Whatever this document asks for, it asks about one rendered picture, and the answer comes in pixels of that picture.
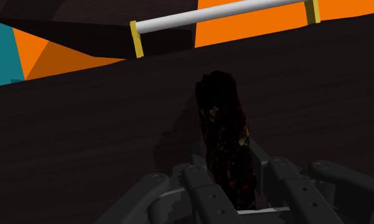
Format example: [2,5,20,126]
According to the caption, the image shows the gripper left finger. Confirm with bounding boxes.
[95,141,244,224]

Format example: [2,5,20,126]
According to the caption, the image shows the white rail with yellow brackets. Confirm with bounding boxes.
[130,0,321,59]

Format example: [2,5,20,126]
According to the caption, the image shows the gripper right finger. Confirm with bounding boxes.
[249,139,374,224]

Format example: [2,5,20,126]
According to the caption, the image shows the dark speckled oblong object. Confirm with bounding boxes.
[195,70,258,211]

